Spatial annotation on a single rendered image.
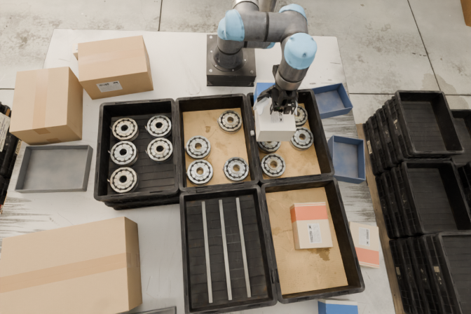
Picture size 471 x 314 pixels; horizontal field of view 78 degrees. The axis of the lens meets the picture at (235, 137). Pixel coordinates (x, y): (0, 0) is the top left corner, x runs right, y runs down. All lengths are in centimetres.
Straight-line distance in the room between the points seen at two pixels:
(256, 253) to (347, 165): 62
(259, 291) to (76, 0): 281
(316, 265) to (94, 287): 77
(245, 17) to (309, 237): 77
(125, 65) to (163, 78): 22
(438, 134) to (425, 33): 150
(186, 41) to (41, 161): 93
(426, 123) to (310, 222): 119
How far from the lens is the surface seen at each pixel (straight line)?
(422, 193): 205
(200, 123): 130
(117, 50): 155
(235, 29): 79
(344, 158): 151
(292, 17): 82
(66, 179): 149
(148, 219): 134
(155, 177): 124
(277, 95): 90
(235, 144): 126
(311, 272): 122
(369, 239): 138
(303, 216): 115
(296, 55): 73
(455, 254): 193
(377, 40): 309
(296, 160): 128
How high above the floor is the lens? 199
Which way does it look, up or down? 66 degrees down
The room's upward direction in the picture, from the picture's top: 10 degrees clockwise
